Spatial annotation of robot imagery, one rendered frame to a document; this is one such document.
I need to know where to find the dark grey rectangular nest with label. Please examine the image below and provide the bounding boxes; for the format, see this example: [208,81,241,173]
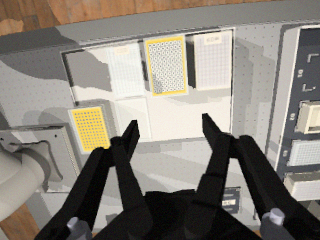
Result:
[222,187,241,215]

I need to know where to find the clear plastic lid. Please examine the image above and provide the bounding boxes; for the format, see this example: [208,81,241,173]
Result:
[143,33,189,99]
[67,104,112,154]
[114,96,153,143]

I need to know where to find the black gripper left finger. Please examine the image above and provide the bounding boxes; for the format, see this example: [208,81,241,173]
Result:
[34,120,155,240]

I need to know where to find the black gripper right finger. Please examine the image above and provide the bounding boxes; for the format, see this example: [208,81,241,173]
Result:
[184,113,320,240]

